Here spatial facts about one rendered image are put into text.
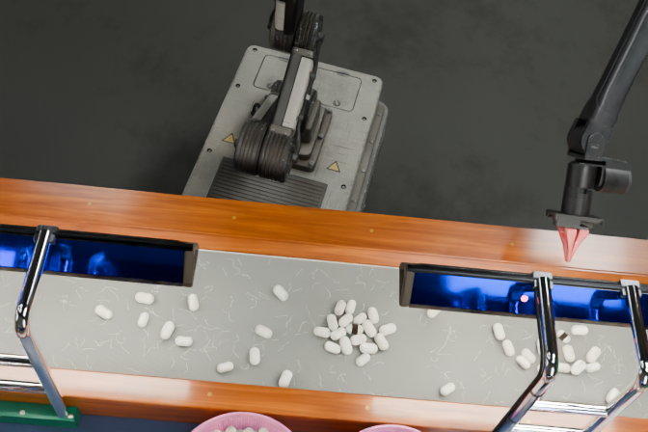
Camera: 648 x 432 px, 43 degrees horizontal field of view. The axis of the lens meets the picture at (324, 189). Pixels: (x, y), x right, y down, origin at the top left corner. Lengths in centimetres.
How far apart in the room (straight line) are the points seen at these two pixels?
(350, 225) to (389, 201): 99
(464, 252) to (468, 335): 19
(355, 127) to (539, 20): 140
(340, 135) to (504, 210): 78
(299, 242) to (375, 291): 19
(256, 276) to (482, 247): 50
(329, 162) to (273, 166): 40
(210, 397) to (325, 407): 22
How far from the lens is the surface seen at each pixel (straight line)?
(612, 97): 175
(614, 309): 148
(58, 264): 142
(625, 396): 146
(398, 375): 169
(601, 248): 194
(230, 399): 161
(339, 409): 162
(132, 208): 182
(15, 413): 171
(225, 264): 177
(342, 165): 226
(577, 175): 173
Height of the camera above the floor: 228
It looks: 55 degrees down
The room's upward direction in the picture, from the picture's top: 9 degrees clockwise
